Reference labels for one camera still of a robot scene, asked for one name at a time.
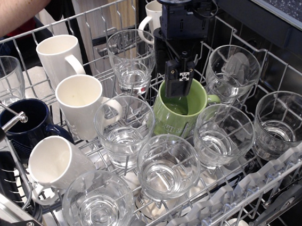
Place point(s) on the tall white mug middle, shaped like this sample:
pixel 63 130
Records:
pixel 79 97

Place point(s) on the clear glass far right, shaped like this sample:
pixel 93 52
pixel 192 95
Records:
pixel 277 124

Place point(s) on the clear glass centre left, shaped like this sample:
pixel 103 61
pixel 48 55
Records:
pixel 123 124

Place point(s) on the black plastic basket piece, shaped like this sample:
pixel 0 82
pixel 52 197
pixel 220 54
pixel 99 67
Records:
pixel 10 181

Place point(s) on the wire dishwasher rack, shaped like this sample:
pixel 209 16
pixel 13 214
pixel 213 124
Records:
pixel 281 70

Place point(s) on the clear glass front centre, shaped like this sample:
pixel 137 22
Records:
pixel 167 167

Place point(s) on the white mug lying front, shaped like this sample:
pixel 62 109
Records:
pixel 54 164

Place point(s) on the white mug back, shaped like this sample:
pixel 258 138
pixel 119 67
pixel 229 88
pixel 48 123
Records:
pixel 151 22

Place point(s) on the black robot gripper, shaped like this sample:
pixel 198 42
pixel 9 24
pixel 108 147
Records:
pixel 184 23

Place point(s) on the tall white mug upper left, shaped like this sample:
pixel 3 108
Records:
pixel 60 57

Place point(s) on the white cup under rack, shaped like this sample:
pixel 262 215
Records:
pixel 149 210

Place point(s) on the grey plastic tine row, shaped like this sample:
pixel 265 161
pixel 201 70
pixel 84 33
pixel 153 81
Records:
pixel 228 200

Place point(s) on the clear glass back middle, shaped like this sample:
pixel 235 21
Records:
pixel 132 58

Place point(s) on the clear glass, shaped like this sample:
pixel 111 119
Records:
pixel 98 198
pixel 231 72
pixel 132 58
pixel 123 124
pixel 167 167
pixel 277 124
pixel 12 83
pixel 222 134

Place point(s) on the clear glass front left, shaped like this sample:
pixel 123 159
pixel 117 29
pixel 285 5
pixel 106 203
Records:
pixel 98 198

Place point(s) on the clear glass centre right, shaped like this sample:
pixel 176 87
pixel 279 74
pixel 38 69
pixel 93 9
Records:
pixel 222 134

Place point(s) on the dark blue mug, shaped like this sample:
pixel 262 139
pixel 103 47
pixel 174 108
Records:
pixel 25 136

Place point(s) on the tall white mug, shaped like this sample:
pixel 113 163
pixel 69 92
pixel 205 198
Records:
pixel 60 57
pixel 79 97

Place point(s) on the clear glass far left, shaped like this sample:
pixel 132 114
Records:
pixel 12 83

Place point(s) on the green ceramic mug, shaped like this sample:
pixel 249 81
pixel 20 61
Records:
pixel 177 116

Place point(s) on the clear glass back right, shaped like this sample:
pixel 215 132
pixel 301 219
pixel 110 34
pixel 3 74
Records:
pixel 231 72

